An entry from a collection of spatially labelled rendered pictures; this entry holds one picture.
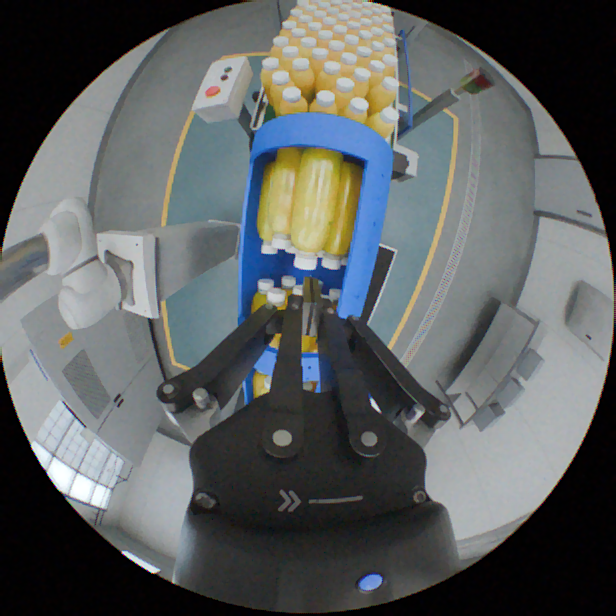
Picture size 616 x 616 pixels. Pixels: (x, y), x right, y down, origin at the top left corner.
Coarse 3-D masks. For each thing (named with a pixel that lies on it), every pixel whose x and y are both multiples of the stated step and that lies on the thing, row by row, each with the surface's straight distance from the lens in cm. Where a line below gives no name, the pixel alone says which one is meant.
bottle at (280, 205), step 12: (276, 156) 40; (288, 156) 37; (300, 156) 37; (276, 168) 38; (288, 168) 36; (276, 180) 37; (288, 180) 36; (276, 192) 36; (288, 192) 35; (276, 204) 35; (288, 204) 35; (276, 216) 35; (288, 216) 35; (276, 228) 36; (288, 228) 36
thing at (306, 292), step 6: (306, 276) 20; (306, 282) 18; (306, 288) 17; (306, 294) 15; (306, 300) 14; (312, 300) 14; (306, 306) 14; (312, 306) 14; (306, 312) 14; (306, 318) 15; (306, 324) 15; (306, 330) 15
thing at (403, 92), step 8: (400, 40) 130; (400, 48) 124; (400, 56) 118; (400, 64) 112; (400, 72) 107; (400, 80) 102; (400, 88) 98; (400, 96) 94; (408, 96) 86; (408, 104) 83; (400, 112) 88; (408, 112) 80; (408, 120) 78; (400, 128) 82
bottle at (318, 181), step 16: (304, 160) 33; (320, 160) 31; (336, 160) 32; (304, 176) 31; (320, 176) 30; (336, 176) 32; (304, 192) 30; (320, 192) 30; (336, 192) 32; (304, 208) 30; (320, 208) 30; (304, 224) 30; (320, 224) 30; (304, 240) 30; (320, 240) 31; (304, 256) 32
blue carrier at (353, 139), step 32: (288, 128) 31; (320, 128) 30; (352, 128) 31; (256, 160) 44; (352, 160) 47; (384, 160) 34; (256, 192) 45; (384, 192) 34; (256, 224) 46; (256, 256) 48; (288, 256) 54; (352, 256) 29; (256, 288) 51; (352, 288) 31
